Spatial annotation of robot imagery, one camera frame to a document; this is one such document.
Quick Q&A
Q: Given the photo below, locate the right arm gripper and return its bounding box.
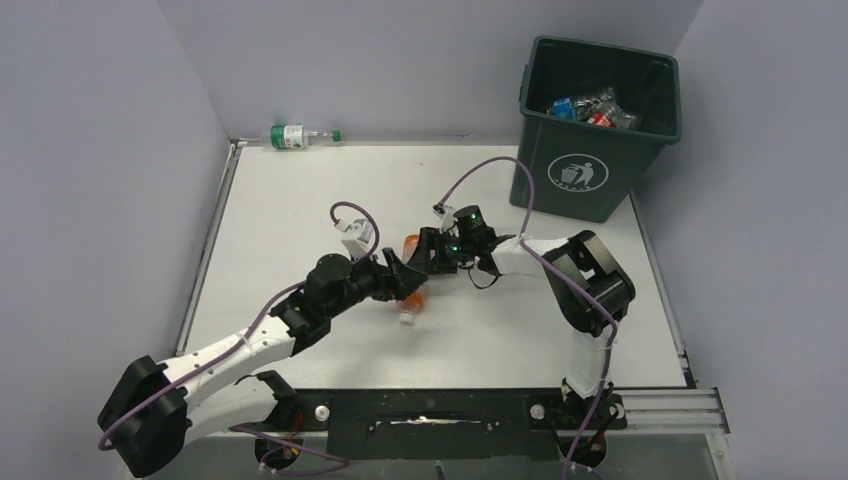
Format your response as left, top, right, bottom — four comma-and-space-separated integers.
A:
410, 227, 476, 275

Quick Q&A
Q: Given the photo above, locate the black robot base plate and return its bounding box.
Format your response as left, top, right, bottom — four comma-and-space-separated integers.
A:
252, 387, 628, 461

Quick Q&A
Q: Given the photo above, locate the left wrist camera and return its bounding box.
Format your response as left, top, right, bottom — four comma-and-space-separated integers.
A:
335, 218, 374, 260

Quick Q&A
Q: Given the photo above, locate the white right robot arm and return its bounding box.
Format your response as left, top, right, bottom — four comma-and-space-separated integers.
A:
401, 205, 636, 427

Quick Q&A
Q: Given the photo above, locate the orange drink bottle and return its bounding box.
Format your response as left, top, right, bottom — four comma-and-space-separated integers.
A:
397, 234, 427, 326

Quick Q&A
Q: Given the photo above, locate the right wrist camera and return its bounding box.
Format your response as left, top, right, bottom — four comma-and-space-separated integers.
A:
433, 203, 456, 232

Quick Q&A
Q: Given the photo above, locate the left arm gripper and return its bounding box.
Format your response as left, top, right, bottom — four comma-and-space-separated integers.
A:
326, 247, 426, 319

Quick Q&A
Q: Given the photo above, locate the clear bottle red label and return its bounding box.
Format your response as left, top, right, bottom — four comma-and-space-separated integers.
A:
585, 102, 643, 131

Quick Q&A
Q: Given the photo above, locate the clear bottle green cap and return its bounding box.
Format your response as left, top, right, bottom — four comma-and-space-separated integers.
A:
259, 124, 342, 150

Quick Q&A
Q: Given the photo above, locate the dark green trash bin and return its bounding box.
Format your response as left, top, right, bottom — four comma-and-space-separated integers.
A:
509, 36, 682, 223

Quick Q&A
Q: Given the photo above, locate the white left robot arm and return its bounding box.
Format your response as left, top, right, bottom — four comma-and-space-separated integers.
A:
97, 248, 428, 477

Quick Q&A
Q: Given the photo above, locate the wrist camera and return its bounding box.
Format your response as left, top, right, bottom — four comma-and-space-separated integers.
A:
433, 203, 456, 232
335, 218, 374, 260

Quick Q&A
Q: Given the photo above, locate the aluminium table frame rail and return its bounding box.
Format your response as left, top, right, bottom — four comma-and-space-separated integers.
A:
122, 387, 740, 480

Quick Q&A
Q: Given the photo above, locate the clear bottle blue white label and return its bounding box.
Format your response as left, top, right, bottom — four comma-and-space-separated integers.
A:
543, 87, 617, 121

